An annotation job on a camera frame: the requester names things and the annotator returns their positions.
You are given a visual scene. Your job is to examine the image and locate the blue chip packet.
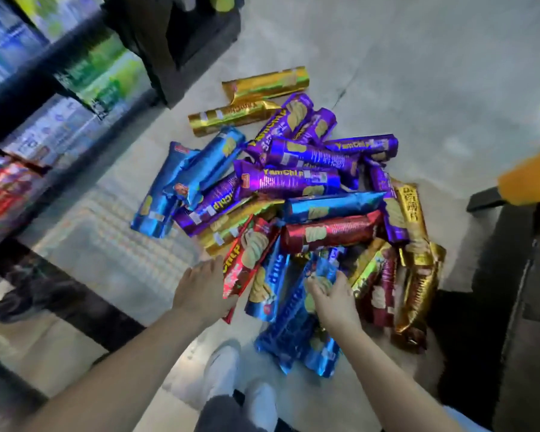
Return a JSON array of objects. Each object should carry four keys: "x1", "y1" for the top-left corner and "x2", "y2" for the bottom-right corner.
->
[{"x1": 255, "y1": 250, "x2": 343, "y2": 374}]

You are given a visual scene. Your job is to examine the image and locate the person's left forearm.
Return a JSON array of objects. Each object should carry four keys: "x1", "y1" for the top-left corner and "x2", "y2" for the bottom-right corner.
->
[{"x1": 13, "y1": 306, "x2": 209, "y2": 432}]

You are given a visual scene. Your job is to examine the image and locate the grey trousers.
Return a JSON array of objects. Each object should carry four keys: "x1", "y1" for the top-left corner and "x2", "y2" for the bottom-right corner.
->
[{"x1": 193, "y1": 393, "x2": 298, "y2": 432}]

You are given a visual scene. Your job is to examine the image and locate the red packs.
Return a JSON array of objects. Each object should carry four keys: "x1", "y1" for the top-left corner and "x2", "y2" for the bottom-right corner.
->
[{"x1": 0, "y1": 156, "x2": 47, "y2": 235}]

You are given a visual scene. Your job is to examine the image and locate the person's right forearm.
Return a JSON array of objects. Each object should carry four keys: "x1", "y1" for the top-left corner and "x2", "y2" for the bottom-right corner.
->
[{"x1": 326, "y1": 321, "x2": 461, "y2": 432}]

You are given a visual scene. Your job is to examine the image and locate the white plastic basket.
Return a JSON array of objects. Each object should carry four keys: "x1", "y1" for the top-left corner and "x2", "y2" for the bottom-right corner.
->
[{"x1": 25, "y1": 175, "x2": 201, "y2": 313}]

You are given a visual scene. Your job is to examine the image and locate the person's right hand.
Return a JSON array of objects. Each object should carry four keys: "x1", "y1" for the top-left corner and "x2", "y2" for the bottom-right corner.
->
[{"x1": 306, "y1": 270, "x2": 363, "y2": 333}]

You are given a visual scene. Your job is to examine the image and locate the light blue sleeve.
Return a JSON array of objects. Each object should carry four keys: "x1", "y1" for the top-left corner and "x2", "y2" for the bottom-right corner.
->
[{"x1": 441, "y1": 404, "x2": 492, "y2": 432}]

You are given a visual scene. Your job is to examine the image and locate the green boxes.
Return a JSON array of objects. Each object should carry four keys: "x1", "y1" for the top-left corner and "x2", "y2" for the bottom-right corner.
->
[{"x1": 55, "y1": 33, "x2": 152, "y2": 118}]

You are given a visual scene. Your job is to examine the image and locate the person's left hand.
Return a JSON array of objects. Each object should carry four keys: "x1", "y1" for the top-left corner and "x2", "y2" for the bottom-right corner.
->
[{"x1": 173, "y1": 256, "x2": 239, "y2": 332}]

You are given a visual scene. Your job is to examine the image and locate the white and blue boxes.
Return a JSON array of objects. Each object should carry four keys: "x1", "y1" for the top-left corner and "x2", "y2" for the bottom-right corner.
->
[{"x1": 0, "y1": 94, "x2": 101, "y2": 170}]

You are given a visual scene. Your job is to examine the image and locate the orange object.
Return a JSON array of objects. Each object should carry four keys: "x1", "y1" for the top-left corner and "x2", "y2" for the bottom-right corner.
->
[{"x1": 497, "y1": 100, "x2": 540, "y2": 207}]

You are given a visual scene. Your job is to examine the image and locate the white right shoe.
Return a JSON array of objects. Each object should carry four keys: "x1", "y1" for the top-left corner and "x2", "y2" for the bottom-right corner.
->
[{"x1": 243, "y1": 379, "x2": 280, "y2": 432}]

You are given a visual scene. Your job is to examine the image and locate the pile of foil snack tubes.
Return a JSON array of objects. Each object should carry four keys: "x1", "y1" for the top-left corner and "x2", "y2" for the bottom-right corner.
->
[{"x1": 130, "y1": 66, "x2": 447, "y2": 379}]

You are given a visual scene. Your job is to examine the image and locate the red chip packet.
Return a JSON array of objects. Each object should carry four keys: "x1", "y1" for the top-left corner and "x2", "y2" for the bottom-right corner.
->
[{"x1": 222, "y1": 216, "x2": 283, "y2": 324}]

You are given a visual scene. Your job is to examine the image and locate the black shelf unit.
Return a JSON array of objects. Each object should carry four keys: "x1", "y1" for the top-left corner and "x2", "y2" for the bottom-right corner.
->
[{"x1": 0, "y1": 0, "x2": 244, "y2": 401}]

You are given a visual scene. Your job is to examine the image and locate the black cabinet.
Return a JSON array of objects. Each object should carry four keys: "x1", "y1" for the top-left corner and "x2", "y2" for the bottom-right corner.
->
[{"x1": 432, "y1": 188, "x2": 540, "y2": 432}]

